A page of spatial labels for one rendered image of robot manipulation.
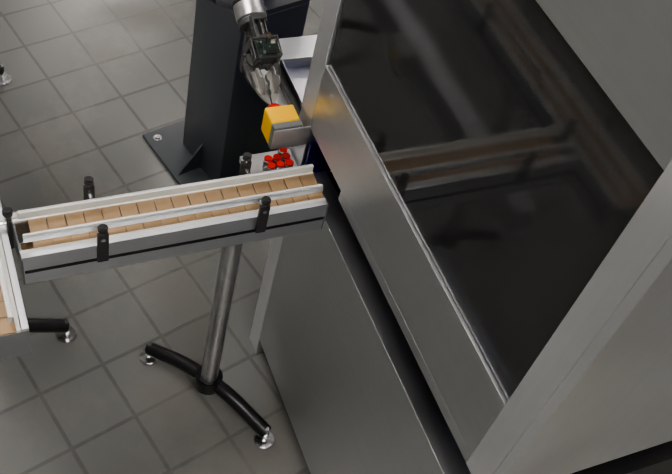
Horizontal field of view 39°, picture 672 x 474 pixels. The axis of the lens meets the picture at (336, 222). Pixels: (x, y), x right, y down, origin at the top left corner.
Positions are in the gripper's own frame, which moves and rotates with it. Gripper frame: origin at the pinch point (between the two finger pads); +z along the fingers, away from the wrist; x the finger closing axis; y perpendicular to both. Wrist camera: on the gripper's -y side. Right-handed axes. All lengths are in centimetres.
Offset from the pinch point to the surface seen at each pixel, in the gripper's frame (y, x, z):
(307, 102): 9.7, 5.4, 4.8
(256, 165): -6.4, -5.1, 13.4
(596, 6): 112, 5, 31
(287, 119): 7.5, 0.4, 7.5
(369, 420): -2, 5, 79
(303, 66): -19.5, 18.9, -15.2
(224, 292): -25.8, -15.0, 39.6
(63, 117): -133, -31, -50
